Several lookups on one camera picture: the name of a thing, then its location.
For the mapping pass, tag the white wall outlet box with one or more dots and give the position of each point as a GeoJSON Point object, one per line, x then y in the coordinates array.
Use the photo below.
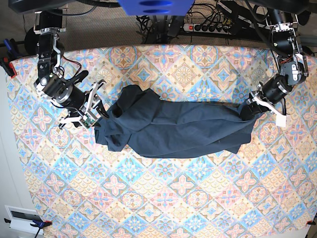
{"type": "Point", "coordinates": [21, 219]}

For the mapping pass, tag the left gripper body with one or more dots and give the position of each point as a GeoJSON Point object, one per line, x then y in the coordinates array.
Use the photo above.
{"type": "Point", "coordinates": [271, 92]}

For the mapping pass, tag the white power strip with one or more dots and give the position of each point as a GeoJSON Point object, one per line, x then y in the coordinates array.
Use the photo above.
{"type": "Point", "coordinates": [191, 27]}

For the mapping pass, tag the table clamp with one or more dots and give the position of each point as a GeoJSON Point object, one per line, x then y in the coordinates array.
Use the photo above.
{"type": "Point", "coordinates": [12, 54]}
{"type": "Point", "coordinates": [311, 223]}
{"type": "Point", "coordinates": [40, 223]}

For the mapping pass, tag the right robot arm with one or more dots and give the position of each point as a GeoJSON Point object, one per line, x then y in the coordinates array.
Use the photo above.
{"type": "Point", "coordinates": [50, 53]}

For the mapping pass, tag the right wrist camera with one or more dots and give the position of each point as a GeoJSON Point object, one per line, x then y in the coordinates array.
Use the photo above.
{"type": "Point", "coordinates": [87, 122]}

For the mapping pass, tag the dark blue t-shirt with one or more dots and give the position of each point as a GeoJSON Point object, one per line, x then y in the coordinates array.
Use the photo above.
{"type": "Point", "coordinates": [155, 128]}

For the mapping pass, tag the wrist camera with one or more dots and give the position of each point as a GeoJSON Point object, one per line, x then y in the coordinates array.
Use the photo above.
{"type": "Point", "coordinates": [281, 120]}
{"type": "Point", "coordinates": [87, 122]}

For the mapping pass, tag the patterned tablecloth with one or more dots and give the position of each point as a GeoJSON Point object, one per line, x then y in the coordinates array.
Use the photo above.
{"type": "Point", "coordinates": [269, 187]}

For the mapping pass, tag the lower right table clamp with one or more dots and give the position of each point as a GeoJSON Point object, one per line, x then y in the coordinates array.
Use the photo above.
{"type": "Point", "coordinates": [311, 223]}

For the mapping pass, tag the upper left table clamp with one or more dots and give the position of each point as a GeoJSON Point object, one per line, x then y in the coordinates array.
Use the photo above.
{"type": "Point", "coordinates": [12, 54]}

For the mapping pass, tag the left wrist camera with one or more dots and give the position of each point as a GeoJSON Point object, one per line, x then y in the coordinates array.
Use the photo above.
{"type": "Point", "coordinates": [281, 120]}

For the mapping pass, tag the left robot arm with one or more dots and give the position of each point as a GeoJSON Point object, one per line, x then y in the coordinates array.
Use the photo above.
{"type": "Point", "coordinates": [277, 30]}

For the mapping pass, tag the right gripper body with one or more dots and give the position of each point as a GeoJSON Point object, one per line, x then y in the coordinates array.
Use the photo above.
{"type": "Point", "coordinates": [64, 94]}

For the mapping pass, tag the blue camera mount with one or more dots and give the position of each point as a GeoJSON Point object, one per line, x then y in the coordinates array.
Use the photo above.
{"type": "Point", "coordinates": [156, 7]}

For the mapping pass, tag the lower left table clamp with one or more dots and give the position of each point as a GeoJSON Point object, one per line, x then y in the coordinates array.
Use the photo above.
{"type": "Point", "coordinates": [40, 223]}

